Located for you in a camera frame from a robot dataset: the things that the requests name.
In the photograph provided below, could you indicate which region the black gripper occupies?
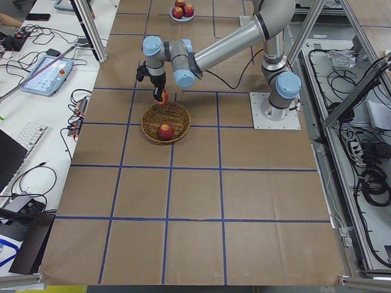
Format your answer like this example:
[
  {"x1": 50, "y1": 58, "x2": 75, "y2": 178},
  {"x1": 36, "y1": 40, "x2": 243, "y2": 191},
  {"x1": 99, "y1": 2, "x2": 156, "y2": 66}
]
[{"x1": 150, "y1": 73, "x2": 168, "y2": 100}]

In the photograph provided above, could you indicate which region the red yellow apple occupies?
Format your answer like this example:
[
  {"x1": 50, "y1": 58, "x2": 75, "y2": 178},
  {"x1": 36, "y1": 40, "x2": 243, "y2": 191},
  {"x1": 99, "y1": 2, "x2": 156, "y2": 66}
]
[{"x1": 155, "y1": 92, "x2": 169, "y2": 104}]

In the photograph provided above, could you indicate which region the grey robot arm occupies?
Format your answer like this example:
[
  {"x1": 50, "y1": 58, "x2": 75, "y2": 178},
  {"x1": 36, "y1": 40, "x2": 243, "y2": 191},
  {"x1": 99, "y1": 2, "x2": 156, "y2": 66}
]
[{"x1": 136, "y1": 0, "x2": 301, "y2": 121}]

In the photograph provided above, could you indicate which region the woven wicker basket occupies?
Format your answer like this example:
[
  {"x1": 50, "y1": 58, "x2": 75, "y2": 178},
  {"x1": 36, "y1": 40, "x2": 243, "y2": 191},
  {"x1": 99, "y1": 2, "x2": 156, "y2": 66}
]
[{"x1": 141, "y1": 102, "x2": 191, "y2": 145}]

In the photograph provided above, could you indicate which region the dark red apple in basket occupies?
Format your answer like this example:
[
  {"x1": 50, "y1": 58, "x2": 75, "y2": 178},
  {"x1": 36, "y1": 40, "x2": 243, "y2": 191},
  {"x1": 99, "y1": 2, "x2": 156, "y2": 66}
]
[{"x1": 158, "y1": 123, "x2": 175, "y2": 141}]

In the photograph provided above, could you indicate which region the light blue plate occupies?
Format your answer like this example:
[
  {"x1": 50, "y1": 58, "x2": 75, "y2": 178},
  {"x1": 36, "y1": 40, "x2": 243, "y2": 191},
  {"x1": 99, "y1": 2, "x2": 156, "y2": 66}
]
[{"x1": 169, "y1": 7, "x2": 195, "y2": 22}]

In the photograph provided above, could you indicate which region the red apple on plate side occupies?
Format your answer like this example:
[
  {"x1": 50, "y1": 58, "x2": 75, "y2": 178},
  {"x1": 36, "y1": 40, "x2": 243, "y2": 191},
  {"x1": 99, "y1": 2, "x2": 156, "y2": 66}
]
[{"x1": 171, "y1": 6, "x2": 184, "y2": 20}]

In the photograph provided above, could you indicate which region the red apple on plate front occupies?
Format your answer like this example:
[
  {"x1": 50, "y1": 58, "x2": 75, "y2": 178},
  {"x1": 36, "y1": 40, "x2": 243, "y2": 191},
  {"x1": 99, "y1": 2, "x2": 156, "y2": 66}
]
[{"x1": 183, "y1": 4, "x2": 195, "y2": 18}]

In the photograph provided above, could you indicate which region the red apple on plate rear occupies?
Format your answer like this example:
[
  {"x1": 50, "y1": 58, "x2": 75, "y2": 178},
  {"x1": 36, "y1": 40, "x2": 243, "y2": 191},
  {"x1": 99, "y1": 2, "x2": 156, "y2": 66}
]
[{"x1": 175, "y1": 0, "x2": 186, "y2": 9}]

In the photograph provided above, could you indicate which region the teach pendant tablet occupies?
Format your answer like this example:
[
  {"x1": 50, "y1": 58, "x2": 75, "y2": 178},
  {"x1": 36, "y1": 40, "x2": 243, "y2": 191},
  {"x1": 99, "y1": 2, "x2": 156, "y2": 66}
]
[{"x1": 21, "y1": 58, "x2": 74, "y2": 96}]

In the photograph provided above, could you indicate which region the white keyboard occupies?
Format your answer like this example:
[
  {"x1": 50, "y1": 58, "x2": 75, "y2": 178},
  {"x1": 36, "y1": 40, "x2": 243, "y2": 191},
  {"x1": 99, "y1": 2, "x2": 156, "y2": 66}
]
[{"x1": 16, "y1": 122, "x2": 48, "y2": 156}]

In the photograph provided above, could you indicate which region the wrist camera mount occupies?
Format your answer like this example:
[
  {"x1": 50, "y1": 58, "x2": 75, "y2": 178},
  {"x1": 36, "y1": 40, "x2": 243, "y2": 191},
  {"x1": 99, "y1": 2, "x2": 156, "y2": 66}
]
[{"x1": 136, "y1": 61, "x2": 149, "y2": 82}]

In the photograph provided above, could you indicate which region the left black braided cable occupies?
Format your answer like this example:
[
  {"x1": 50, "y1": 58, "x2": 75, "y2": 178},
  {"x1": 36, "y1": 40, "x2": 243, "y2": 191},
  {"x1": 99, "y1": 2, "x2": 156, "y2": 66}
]
[{"x1": 203, "y1": 48, "x2": 264, "y2": 90}]

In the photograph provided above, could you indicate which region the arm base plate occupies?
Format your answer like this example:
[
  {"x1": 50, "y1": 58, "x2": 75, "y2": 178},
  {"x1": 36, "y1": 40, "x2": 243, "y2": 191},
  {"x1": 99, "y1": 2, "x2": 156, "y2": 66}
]
[
  {"x1": 239, "y1": 15, "x2": 254, "y2": 27},
  {"x1": 249, "y1": 92, "x2": 301, "y2": 131}
]

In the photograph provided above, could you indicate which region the aluminium frame post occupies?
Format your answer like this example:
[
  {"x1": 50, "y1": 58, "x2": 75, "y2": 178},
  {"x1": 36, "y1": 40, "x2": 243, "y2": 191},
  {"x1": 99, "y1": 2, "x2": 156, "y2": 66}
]
[{"x1": 70, "y1": 0, "x2": 108, "y2": 63}]

